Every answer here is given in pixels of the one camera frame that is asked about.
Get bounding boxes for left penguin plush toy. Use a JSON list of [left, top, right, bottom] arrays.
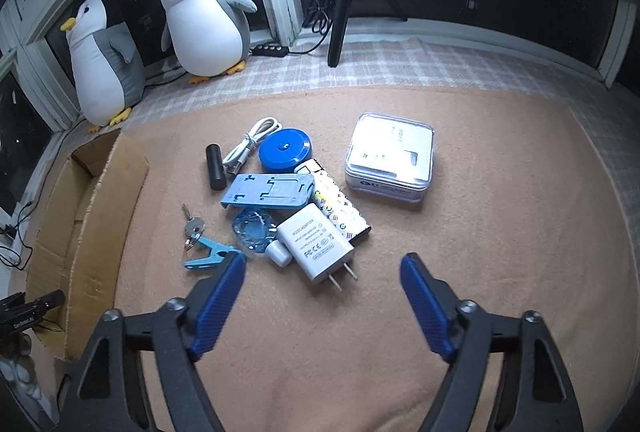
[[60, 0, 145, 133]]

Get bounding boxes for black camera equipment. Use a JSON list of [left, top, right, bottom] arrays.
[[0, 289, 65, 339]]

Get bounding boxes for right penguin plush toy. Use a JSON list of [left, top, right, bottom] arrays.
[[160, 0, 258, 84]]

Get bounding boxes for silver keys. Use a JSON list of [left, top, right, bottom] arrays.
[[182, 204, 205, 250]]

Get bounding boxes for blue round tape measure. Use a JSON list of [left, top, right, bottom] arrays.
[[258, 128, 312, 173]]

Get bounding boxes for penguin plush toy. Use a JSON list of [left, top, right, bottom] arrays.
[[160, 0, 258, 84], [60, 0, 145, 133]]

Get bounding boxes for clear plastic white box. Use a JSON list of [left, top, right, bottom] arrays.
[[344, 112, 435, 204]]

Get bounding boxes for light blue clip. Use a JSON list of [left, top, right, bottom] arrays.
[[183, 234, 243, 270]]

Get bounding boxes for white usb cable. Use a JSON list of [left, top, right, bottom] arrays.
[[221, 116, 283, 176]]

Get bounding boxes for plaid grey white blanket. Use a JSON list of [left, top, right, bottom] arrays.
[[125, 39, 639, 235]]

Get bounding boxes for black cylinder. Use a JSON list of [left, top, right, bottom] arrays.
[[205, 144, 227, 192]]

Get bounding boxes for white power adapter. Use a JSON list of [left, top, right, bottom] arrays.
[[277, 204, 358, 290]]

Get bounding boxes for blue clear sanitizer bottle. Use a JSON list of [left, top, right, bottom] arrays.
[[232, 208, 293, 267]]

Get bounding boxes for cardboard box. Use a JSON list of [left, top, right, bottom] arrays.
[[26, 130, 150, 360]]

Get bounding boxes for white patterned tube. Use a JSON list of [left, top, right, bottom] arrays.
[[294, 159, 371, 242]]

